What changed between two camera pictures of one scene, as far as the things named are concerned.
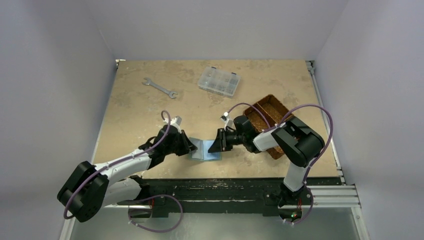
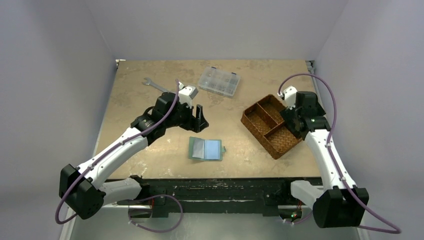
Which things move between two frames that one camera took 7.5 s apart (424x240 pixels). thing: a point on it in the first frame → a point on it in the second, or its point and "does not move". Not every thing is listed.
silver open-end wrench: [149, 82] does not move
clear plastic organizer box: [219, 81] does not move
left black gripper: [186, 143] → [193, 123]
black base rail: [191, 195] does not move
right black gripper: [224, 140] → [292, 121]
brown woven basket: [268, 112] does not move
